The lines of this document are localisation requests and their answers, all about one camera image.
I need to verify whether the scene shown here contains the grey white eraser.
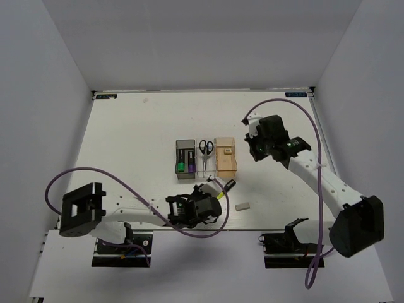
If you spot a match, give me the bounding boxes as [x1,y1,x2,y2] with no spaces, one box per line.
[235,203,251,211]

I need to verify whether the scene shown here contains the smoky grey plastic bin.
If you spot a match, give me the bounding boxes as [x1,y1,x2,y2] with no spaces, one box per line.
[175,139,196,180]

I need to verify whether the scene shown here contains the black handled scissors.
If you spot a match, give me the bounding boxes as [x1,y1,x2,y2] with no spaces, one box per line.
[199,140,214,177]

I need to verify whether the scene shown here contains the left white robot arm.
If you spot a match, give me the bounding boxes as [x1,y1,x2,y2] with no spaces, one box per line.
[59,180,222,252]

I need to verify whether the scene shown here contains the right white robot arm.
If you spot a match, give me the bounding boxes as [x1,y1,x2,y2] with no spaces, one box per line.
[242,113,384,258]

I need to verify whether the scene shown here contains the amber plastic bin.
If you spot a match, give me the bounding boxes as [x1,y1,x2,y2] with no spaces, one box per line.
[215,137,237,180]

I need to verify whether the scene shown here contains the yellow cap highlighter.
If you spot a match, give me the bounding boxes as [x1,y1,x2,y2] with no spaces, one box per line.
[217,179,236,200]

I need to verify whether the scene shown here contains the green cap highlighter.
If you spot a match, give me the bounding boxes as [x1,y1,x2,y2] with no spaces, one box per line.
[176,149,185,173]

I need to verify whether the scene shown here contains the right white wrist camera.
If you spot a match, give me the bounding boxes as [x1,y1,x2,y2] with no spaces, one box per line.
[242,112,262,138]

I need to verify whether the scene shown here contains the purple cap highlighter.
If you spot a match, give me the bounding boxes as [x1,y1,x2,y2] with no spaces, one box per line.
[188,150,196,174]

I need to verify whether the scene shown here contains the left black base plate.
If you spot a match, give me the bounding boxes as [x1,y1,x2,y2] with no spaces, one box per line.
[92,232,153,268]

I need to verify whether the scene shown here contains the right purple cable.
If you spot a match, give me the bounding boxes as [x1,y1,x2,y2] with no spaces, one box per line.
[241,98,335,290]

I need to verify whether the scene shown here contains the clear plastic bin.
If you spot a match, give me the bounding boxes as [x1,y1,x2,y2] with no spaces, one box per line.
[196,138,217,179]

